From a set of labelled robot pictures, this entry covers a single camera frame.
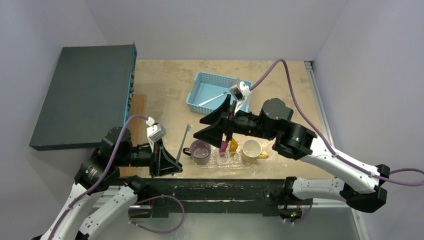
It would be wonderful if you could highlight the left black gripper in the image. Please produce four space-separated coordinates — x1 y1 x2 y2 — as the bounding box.
117 137 183 176

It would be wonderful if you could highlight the pink toothpaste tube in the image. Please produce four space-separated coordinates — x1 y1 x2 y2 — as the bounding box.
218 141 229 158

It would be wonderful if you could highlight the grey toothbrush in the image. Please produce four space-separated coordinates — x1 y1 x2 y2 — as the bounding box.
175 124 193 165

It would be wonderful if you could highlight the purple translucent mug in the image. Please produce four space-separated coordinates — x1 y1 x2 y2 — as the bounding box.
182 139 212 165

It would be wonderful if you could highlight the yellow toothpaste tube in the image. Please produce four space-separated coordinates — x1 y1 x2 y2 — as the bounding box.
228 138 239 157

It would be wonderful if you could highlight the light blue perforated basket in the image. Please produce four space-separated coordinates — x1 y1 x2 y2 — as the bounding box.
186 71 235 115

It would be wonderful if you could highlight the clear textured oval tray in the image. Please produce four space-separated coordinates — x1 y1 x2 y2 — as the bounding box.
194 147 257 170

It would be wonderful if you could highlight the yellow mug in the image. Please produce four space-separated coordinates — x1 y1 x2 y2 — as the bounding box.
241 139 269 163

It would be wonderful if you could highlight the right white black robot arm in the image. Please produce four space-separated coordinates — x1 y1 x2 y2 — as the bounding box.
193 96 390 213

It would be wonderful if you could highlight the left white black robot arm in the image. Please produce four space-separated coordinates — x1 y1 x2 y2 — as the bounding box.
35 127 183 240

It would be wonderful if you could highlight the dark grey flat box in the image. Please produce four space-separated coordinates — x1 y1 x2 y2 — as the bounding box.
29 43 138 151

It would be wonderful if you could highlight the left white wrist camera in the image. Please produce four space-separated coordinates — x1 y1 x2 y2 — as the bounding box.
145 117 167 153

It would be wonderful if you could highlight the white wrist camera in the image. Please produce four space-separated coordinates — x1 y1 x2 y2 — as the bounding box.
229 78 252 114
145 117 167 153

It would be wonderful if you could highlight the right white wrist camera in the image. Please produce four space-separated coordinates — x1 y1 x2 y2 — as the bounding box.
229 78 252 114

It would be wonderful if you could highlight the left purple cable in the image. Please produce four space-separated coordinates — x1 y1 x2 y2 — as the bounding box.
47 114 185 240

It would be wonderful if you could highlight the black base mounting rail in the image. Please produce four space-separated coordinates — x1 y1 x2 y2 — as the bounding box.
96 177 345 220

